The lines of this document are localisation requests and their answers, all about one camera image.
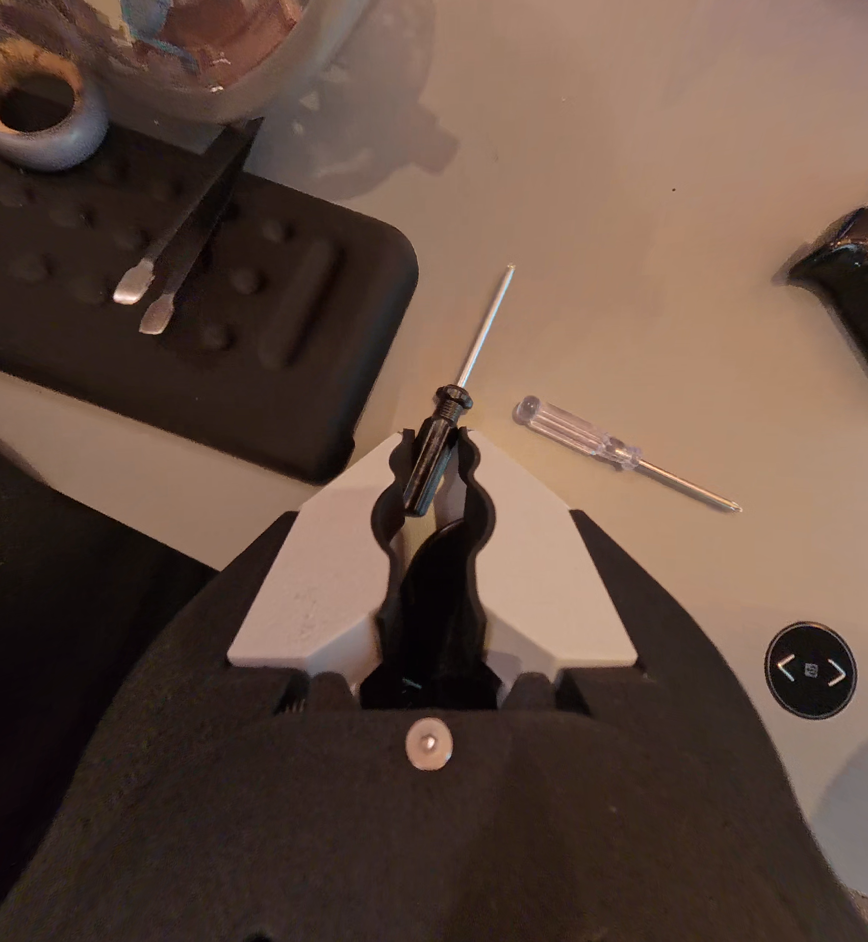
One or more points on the black fine-tip tweezers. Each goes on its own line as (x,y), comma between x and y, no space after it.
(184,243)

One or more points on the round black control sticker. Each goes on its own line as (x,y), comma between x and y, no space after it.
(810,671)

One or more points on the clear maze puzzle ball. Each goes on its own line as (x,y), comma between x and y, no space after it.
(184,44)

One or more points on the black perforated pad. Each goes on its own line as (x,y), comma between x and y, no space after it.
(294,294)

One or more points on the black metal clamp tool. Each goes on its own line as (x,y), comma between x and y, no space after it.
(860,279)

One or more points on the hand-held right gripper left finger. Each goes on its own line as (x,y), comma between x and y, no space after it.
(316,589)

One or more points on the grey scissors with yellow lining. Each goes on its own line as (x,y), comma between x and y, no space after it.
(37,140)

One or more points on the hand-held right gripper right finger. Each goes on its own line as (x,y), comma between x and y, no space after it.
(552,589)

